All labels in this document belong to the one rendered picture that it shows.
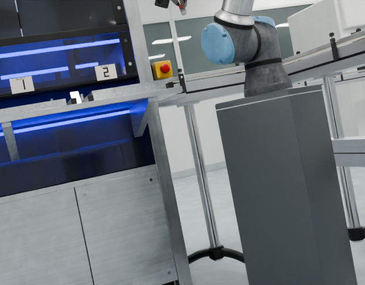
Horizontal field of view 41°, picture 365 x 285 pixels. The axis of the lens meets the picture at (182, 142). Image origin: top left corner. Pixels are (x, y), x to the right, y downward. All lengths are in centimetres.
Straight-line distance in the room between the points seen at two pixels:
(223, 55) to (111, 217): 96
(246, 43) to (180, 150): 559
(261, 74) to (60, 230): 105
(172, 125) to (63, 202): 499
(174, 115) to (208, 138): 60
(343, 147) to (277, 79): 82
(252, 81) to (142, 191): 82
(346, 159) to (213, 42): 103
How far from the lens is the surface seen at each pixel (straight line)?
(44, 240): 206
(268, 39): 150
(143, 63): 213
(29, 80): 205
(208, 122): 712
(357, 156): 217
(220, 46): 139
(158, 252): 215
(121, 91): 170
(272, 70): 150
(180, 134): 697
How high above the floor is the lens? 75
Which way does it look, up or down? 2 degrees down
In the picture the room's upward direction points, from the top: 11 degrees counter-clockwise
